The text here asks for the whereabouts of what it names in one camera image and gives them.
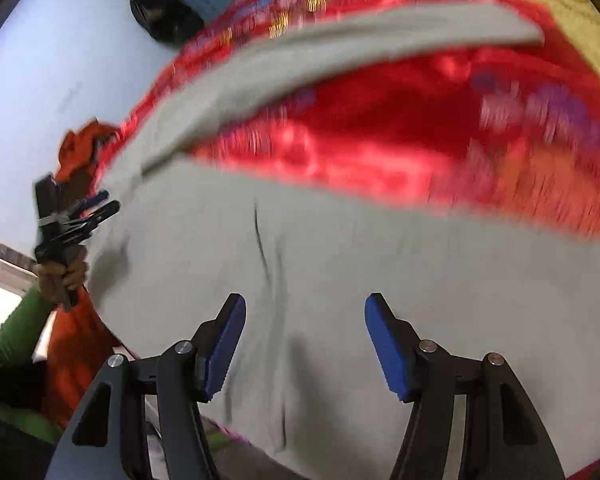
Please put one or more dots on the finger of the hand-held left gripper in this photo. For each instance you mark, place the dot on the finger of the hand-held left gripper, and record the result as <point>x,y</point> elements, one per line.
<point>100,213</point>
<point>94,199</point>

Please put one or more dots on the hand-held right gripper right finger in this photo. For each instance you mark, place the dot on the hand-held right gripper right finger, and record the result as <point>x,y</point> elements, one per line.
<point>387,345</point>

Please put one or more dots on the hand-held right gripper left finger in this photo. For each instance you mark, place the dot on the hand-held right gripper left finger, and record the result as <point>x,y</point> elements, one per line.
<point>225,340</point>

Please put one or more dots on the beige pants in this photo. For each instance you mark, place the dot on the beige pants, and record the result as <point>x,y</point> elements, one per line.
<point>330,260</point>

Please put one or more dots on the person's left forearm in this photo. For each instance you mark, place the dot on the person's left forearm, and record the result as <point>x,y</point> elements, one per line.
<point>15,325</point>

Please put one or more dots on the person's left hand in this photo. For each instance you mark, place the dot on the person's left hand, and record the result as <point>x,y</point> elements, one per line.
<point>78,272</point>

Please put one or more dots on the orange cloth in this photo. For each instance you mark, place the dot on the orange cloth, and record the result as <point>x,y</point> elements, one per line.
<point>75,360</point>

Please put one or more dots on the person's clothed torso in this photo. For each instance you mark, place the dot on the person's clothed torso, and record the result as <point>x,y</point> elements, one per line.
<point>10,390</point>

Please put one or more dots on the black hanging garment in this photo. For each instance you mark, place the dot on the black hanging garment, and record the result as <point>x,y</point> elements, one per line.
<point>165,15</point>

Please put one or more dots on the red floral satin blanket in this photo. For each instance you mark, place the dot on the red floral satin blanket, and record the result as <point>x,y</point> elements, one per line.
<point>380,135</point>

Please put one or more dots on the yellow quilt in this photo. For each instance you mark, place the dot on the yellow quilt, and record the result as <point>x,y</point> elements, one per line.
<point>570,5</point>

